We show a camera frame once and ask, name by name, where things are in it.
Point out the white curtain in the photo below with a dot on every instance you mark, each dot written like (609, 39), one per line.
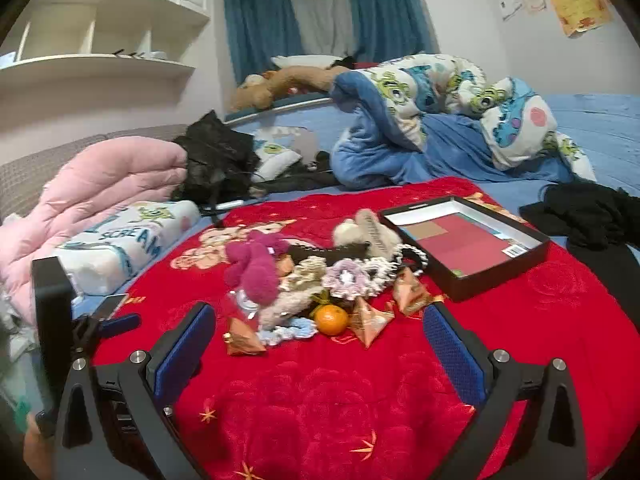
(320, 15)

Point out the beige fuzzy scrunchie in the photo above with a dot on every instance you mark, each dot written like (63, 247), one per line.
(285, 305)

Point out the blue cartoon printed quilt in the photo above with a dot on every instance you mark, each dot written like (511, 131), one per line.
(380, 110)

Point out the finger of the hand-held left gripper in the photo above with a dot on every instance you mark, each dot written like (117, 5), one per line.
(120, 324)

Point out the black shallow box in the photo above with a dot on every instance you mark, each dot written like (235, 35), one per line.
(460, 245)

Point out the brown plush toy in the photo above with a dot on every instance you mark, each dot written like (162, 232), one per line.
(290, 80)

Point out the red printed blanket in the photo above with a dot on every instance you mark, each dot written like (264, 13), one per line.
(320, 410)

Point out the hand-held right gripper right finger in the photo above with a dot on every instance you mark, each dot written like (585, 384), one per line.
(452, 355)

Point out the blue bed sheet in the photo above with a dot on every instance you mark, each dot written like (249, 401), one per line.
(590, 120)

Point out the blue curtain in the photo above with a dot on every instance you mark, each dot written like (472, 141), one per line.
(390, 10)
(260, 35)

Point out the light blue crochet scrunchie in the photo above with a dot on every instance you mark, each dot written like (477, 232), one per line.
(287, 332)

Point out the orange triangular snack packet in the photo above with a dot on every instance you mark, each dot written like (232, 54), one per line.
(367, 322)
(245, 342)
(412, 292)

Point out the white marker pen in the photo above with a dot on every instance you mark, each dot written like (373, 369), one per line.
(227, 205)

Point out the plain white pillow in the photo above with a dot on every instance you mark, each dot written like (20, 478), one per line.
(305, 60)

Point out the beige furry hair clip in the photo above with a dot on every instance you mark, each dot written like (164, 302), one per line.
(365, 230)

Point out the black cloth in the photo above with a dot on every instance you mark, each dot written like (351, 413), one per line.
(590, 215)

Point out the white wall paper sheet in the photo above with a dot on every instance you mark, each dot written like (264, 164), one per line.
(507, 2)

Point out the small orange object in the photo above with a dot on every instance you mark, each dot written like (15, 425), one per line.
(285, 266)

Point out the white wall shelf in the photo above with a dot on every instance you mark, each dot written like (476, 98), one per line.
(100, 67)

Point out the white lace scrunchie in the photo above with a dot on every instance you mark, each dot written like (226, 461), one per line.
(380, 272)

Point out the white printed pillow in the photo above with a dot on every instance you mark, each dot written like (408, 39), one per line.
(115, 245)

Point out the black white-trimmed scrunchie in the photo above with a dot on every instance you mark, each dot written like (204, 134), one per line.
(412, 255)

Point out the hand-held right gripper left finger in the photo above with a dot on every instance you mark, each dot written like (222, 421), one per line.
(185, 355)

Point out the yellow wall poster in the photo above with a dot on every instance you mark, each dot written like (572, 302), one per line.
(575, 0)

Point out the person's left hand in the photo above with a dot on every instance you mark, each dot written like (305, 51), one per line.
(37, 452)

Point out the orange tangerine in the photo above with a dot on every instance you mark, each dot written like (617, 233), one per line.
(331, 321)

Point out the purple crochet scrunchie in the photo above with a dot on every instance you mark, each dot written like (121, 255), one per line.
(345, 277)

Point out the small cartoon printed pillow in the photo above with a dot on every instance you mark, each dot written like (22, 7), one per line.
(272, 152)

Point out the black plastic bag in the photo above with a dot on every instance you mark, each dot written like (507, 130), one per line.
(215, 155)

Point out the pink comforter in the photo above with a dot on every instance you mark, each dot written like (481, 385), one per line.
(100, 185)

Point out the brown hair claw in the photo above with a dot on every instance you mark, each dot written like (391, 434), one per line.
(325, 252)

